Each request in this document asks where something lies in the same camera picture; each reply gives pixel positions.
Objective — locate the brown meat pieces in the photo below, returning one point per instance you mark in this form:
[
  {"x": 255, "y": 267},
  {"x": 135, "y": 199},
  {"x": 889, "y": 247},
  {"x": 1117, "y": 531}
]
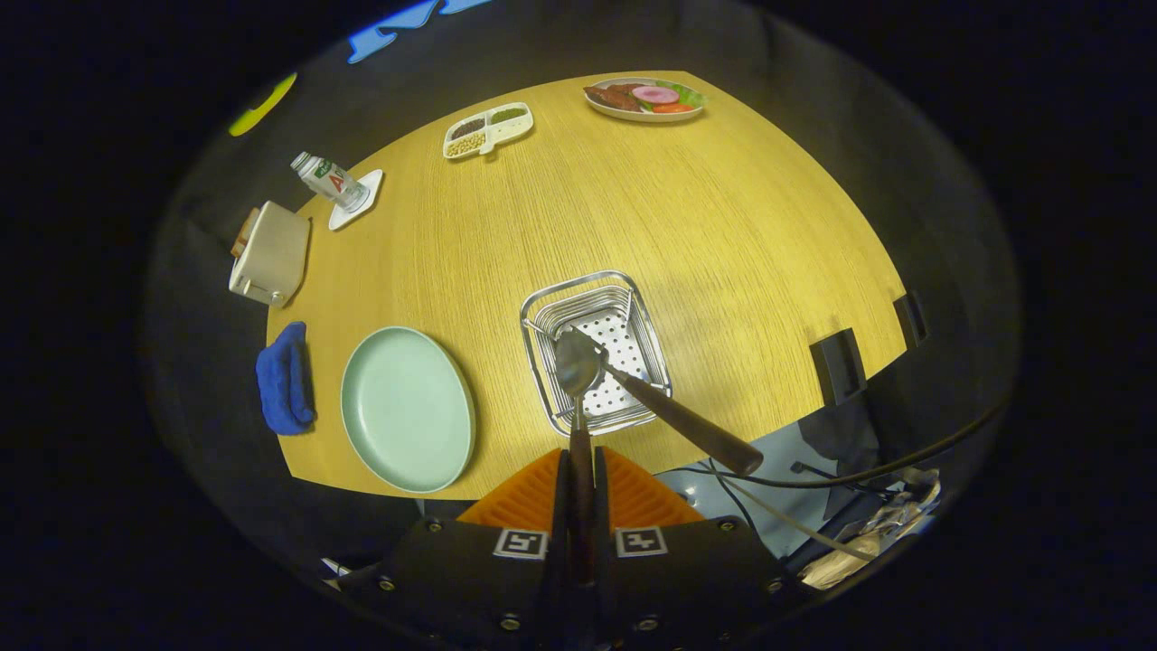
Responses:
[{"x": 610, "y": 98}]

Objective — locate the dark beans portion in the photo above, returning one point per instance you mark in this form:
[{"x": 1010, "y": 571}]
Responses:
[{"x": 467, "y": 128}]

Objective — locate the white divided dish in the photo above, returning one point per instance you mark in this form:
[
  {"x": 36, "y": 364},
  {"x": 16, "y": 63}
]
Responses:
[{"x": 511, "y": 133}]

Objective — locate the white square coaster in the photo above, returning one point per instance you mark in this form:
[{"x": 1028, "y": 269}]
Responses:
[{"x": 366, "y": 194}]

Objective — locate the black table clamp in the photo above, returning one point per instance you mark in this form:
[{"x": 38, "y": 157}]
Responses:
[
  {"x": 910, "y": 318},
  {"x": 837, "y": 366}
]

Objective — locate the green lettuce leaf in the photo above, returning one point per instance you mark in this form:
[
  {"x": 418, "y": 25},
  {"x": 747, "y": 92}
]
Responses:
[{"x": 691, "y": 95}]

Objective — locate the white food plate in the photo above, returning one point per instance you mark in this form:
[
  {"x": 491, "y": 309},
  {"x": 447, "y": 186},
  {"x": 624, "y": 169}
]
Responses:
[{"x": 633, "y": 115}]

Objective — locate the yellow beans portion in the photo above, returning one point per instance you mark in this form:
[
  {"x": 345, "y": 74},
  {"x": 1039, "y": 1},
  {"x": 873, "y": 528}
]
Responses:
[{"x": 465, "y": 145}]

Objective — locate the cream toaster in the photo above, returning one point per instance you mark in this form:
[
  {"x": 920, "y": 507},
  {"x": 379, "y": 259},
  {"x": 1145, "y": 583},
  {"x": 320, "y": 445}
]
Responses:
[{"x": 276, "y": 253}]

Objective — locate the white paper clutter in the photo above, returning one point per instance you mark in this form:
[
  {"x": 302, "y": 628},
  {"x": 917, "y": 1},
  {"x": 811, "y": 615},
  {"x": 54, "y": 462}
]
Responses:
[{"x": 868, "y": 547}]

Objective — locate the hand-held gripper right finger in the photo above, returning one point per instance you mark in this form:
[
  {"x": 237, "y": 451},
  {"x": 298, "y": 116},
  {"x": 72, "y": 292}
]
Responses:
[{"x": 602, "y": 542}]

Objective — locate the pink ham slice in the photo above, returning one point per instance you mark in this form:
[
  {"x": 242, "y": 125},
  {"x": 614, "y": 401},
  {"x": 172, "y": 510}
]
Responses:
[{"x": 655, "y": 94}]

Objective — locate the small plastic bottle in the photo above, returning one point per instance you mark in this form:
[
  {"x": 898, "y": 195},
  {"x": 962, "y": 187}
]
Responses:
[{"x": 330, "y": 179}]

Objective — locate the brown toast slice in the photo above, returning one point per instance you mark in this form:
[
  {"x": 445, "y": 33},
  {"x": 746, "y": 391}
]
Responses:
[
  {"x": 250, "y": 220},
  {"x": 240, "y": 240}
]

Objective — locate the green beans portion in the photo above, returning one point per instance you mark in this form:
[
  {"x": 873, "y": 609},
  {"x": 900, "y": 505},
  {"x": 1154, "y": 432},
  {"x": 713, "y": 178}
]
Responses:
[{"x": 507, "y": 116}]

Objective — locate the red tomato slice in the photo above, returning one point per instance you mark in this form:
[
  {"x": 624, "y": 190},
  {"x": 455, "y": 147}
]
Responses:
[{"x": 672, "y": 108}]

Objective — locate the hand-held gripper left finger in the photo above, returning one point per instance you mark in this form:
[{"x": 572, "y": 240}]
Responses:
[{"x": 559, "y": 542}]

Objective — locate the light green plate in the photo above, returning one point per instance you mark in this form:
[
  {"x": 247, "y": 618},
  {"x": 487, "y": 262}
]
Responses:
[{"x": 407, "y": 411}]

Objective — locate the blue cloth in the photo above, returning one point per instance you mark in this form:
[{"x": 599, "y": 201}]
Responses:
[{"x": 285, "y": 380}]

